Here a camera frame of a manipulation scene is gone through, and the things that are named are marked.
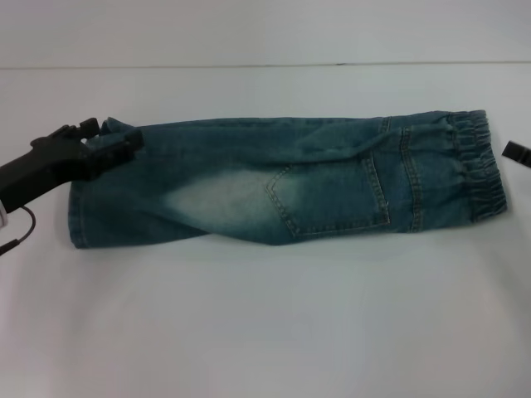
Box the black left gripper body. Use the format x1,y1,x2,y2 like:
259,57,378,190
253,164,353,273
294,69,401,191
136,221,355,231
0,123,105,211

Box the blue denim shorts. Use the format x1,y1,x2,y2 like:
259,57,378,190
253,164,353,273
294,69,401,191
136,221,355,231
68,108,509,250

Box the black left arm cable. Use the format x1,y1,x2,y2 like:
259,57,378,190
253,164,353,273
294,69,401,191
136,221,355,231
0,206,37,256

